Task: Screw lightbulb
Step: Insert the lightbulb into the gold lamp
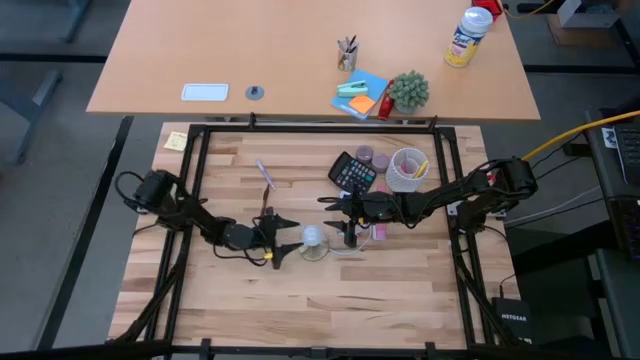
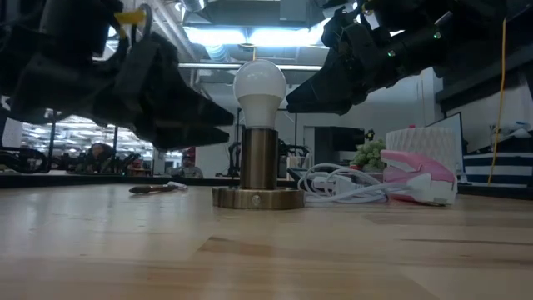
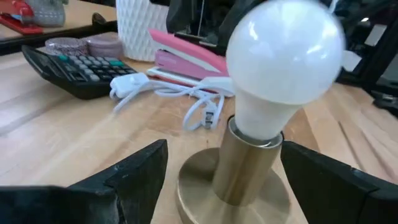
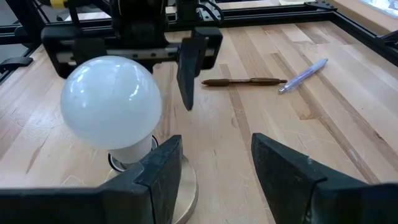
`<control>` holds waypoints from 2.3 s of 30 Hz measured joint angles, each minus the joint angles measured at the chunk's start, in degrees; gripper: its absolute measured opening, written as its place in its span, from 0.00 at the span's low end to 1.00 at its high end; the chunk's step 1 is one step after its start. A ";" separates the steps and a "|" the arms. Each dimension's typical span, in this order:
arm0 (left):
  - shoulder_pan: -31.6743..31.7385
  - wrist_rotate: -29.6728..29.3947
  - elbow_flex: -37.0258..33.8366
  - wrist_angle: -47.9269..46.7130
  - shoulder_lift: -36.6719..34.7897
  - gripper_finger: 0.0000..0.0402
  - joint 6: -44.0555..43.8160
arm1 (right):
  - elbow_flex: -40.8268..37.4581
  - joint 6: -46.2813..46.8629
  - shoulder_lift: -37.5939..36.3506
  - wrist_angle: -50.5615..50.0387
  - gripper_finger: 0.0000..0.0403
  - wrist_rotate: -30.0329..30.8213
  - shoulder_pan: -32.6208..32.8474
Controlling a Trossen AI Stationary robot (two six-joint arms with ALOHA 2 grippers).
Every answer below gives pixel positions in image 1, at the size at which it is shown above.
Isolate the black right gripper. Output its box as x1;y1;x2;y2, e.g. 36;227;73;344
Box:
318;191;399;250

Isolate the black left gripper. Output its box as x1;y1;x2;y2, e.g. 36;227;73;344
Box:
247;206;306;271

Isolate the white lamp power cable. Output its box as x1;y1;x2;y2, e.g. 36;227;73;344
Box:
327;191;374;258

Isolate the pink ruler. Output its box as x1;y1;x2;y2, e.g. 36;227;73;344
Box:
373;182;390;242

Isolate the black calculator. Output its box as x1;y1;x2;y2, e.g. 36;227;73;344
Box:
327;151;378;199

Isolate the white textured pen cup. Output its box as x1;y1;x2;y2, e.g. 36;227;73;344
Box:
384;147;430;194

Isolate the small pink round cap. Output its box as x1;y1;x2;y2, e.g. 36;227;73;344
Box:
370;152;391;174

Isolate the lilac pen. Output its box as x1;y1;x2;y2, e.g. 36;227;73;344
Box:
255;159;278;193

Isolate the orange sticky note pad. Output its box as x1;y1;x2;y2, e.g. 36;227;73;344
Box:
347;94;376;115

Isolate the red stapler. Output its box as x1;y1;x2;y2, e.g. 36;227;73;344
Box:
376;79;396;121

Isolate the mint green stapler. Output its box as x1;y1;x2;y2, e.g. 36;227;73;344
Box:
336;79;369;99

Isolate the blue notebook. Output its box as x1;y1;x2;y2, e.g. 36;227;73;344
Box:
330;69;390;121

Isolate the green cactus plant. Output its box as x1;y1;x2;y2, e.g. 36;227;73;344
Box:
387;70;431;115

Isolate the yellow sticky note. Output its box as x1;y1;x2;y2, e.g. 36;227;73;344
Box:
163;131;189;153

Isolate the metal cup with pens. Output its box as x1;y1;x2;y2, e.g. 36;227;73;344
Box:
336;34;361;74

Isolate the white rectangular tray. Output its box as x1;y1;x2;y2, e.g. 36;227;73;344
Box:
180;82;230;103

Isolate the light wooden desk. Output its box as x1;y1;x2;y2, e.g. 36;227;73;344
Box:
85;0;541;122

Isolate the yellow disinfectant wipes canister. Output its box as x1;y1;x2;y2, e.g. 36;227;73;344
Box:
443;6;494;69

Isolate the black power adapter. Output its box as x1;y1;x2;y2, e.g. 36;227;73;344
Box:
562;142;591;158

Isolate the red object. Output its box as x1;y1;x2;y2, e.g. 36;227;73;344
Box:
471;0;504;21

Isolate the grey furniture leg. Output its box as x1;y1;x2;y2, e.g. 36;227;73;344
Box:
13;69;64;166

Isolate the backlit black keyboard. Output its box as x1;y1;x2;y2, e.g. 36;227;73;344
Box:
615;198;640;262

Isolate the black aluminium frame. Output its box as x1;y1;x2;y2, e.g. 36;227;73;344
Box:
37;112;532;360

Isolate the black network switch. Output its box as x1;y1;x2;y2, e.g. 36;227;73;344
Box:
491;296;533;346

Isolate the yellow cable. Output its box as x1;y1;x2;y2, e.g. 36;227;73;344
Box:
521;109;640;163

